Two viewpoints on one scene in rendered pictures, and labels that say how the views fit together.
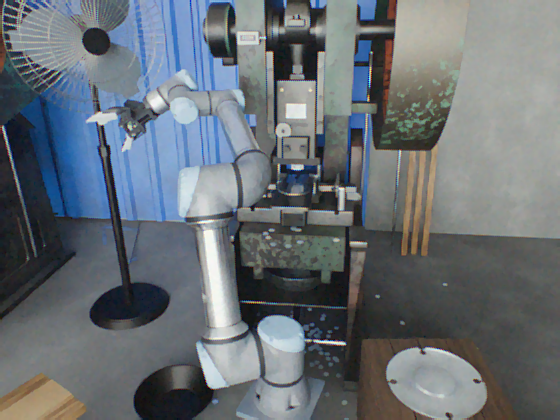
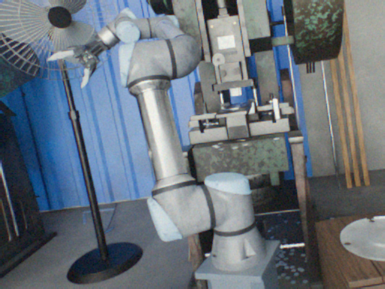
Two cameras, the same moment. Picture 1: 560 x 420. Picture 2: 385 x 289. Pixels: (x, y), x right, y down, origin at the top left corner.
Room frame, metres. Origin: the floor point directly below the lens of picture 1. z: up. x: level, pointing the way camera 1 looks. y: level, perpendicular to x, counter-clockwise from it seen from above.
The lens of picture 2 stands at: (-0.06, -0.05, 0.97)
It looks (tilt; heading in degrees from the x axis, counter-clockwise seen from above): 9 degrees down; 358
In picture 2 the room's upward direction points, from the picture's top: 9 degrees counter-clockwise
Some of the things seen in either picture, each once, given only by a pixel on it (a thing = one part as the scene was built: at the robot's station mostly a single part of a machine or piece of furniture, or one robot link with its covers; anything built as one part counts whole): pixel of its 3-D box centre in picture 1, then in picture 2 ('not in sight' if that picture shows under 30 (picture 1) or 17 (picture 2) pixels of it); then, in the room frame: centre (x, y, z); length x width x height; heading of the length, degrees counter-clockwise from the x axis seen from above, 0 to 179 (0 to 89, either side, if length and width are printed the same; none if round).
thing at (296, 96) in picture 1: (297, 116); (228, 48); (1.71, -0.06, 1.04); 0.17 x 0.15 x 0.30; 173
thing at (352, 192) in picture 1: (339, 184); (274, 103); (1.73, -0.23, 0.76); 0.17 x 0.06 x 0.10; 83
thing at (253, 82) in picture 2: (297, 157); (235, 86); (1.76, -0.06, 0.86); 0.20 x 0.16 x 0.05; 83
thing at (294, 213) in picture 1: (293, 209); (236, 123); (1.58, -0.04, 0.72); 0.25 x 0.14 x 0.14; 173
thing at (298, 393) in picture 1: (282, 381); (236, 238); (0.94, 0.00, 0.50); 0.15 x 0.15 x 0.10
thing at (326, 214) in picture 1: (297, 201); (241, 125); (1.75, -0.06, 0.68); 0.45 x 0.30 x 0.06; 83
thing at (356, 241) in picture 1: (359, 238); (301, 156); (1.86, -0.35, 0.45); 0.92 x 0.12 x 0.90; 173
